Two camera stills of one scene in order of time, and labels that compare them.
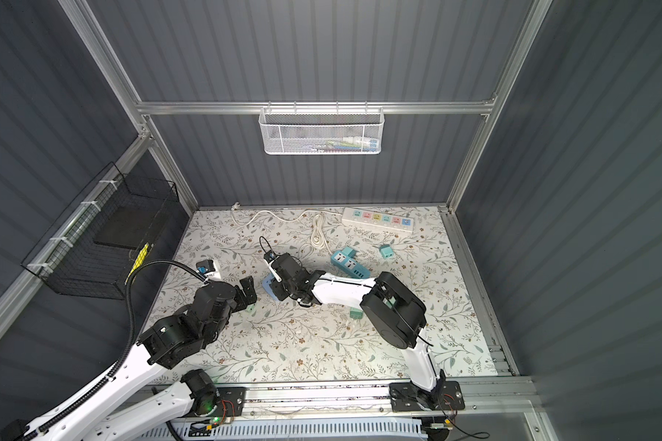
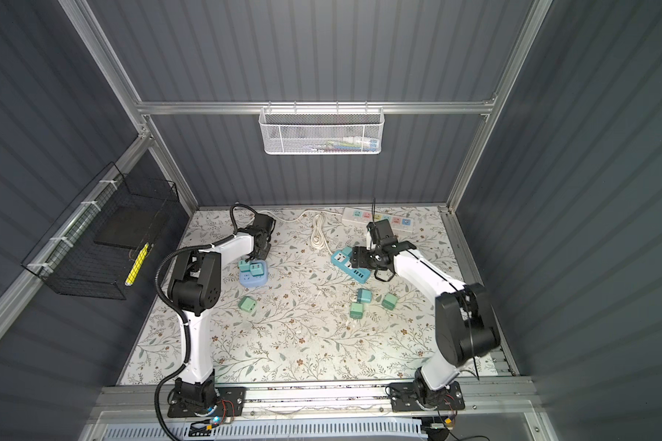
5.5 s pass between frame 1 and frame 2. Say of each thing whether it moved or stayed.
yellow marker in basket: stayed
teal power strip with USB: stayed
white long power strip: stayed
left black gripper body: moved
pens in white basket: stayed
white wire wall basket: stayed
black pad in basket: stayed
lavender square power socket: moved
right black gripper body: moved
